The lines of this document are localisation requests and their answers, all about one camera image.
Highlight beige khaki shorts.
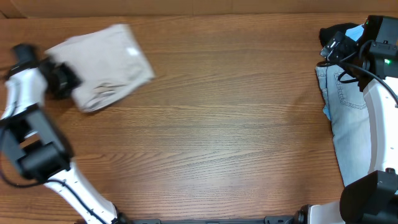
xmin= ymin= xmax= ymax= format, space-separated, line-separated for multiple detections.
xmin=45 ymin=24 xmax=155 ymax=113

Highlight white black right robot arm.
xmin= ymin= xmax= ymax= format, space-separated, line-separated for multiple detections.
xmin=294 ymin=15 xmax=397 ymax=223

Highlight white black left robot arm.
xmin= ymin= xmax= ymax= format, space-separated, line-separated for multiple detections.
xmin=1 ymin=44 xmax=130 ymax=224

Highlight light blue denim jeans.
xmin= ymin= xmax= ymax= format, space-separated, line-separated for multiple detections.
xmin=315 ymin=65 xmax=371 ymax=186

